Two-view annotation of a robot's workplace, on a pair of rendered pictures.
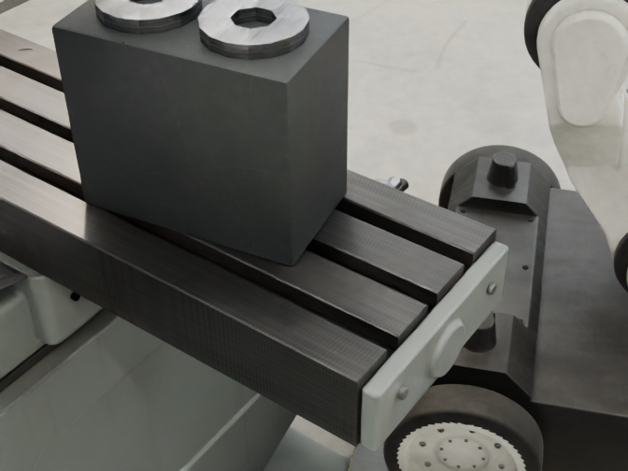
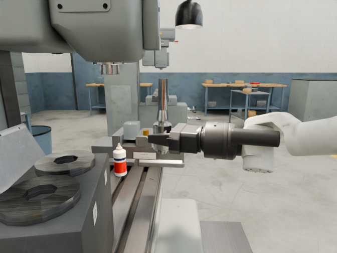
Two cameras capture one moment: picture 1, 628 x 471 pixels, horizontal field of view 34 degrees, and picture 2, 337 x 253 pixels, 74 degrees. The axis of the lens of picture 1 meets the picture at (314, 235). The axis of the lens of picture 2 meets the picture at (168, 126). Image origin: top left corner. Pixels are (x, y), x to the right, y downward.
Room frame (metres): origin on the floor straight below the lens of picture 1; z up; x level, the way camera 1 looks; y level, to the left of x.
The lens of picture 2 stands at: (0.74, -0.24, 1.29)
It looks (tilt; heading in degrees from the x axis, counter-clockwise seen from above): 14 degrees down; 57
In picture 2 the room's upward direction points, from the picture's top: straight up
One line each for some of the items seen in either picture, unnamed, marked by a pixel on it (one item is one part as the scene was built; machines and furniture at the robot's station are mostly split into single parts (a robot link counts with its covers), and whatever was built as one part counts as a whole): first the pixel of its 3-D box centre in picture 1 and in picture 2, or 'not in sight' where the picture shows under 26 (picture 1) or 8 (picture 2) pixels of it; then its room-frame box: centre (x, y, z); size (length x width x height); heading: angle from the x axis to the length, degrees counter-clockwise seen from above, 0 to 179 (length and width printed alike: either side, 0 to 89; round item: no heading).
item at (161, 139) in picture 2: not in sight; (159, 139); (1.01, 0.21, 1.13); 0.06 x 0.02 x 0.03; 131
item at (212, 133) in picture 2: not in sight; (198, 139); (1.09, 0.16, 1.12); 0.13 x 0.12 x 0.10; 41
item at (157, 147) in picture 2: not in sight; (162, 137); (1.03, 0.23, 1.12); 0.05 x 0.05 x 0.06
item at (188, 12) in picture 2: not in sight; (188, 14); (1.13, 0.26, 1.43); 0.07 x 0.07 x 0.06
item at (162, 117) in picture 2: not in sight; (162, 101); (1.03, 0.23, 1.22); 0.03 x 0.03 x 0.11
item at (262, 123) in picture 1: (208, 108); (63, 233); (0.77, 0.09, 1.05); 0.22 x 0.12 x 0.20; 64
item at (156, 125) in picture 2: not in sight; (162, 125); (1.03, 0.23, 1.16); 0.05 x 0.05 x 0.01
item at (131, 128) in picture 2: not in sight; (132, 129); (1.08, 0.53, 1.07); 0.06 x 0.05 x 0.06; 51
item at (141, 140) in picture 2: not in sight; (146, 136); (1.13, 0.50, 1.04); 0.12 x 0.06 x 0.04; 51
